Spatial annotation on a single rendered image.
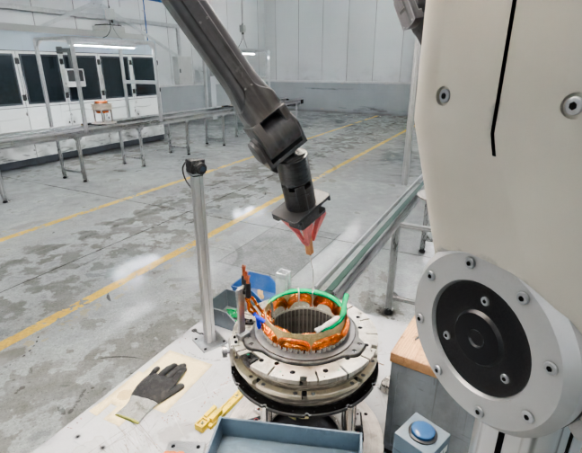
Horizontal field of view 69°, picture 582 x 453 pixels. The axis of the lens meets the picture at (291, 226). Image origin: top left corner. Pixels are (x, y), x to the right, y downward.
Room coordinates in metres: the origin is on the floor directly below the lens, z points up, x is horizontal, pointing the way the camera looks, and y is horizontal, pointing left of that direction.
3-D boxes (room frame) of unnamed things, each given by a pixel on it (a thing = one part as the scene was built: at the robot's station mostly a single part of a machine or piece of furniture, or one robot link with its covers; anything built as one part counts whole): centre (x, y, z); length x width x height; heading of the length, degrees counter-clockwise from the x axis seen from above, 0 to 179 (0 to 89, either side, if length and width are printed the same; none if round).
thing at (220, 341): (1.18, 0.27, 0.78); 0.09 x 0.09 x 0.01; 38
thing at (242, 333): (0.76, 0.10, 1.15); 0.03 x 0.02 x 0.12; 139
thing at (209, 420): (0.89, 0.17, 0.80); 0.22 x 0.04 x 0.03; 146
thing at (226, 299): (1.31, 0.21, 0.82); 0.16 x 0.14 x 0.07; 62
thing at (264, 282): (1.46, 0.13, 0.82); 0.16 x 0.14 x 0.07; 64
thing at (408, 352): (0.78, -0.35, 1.05); 0.20 x 0.19 x 0.02; 148
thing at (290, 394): (0.65, 0.02, 1.05); 0.09 x 0.04 x 0.01; 57
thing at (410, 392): (0.78, -0.35, 0.91); 0.19 x 0.19 x 0.26; 58
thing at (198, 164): (1.17, 0.26, 1.37); 0.06 x 0.04 x 0.04; 38
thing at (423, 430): (0.57, -0.23, 1.04); 0.04 x 0.04 x 0.01
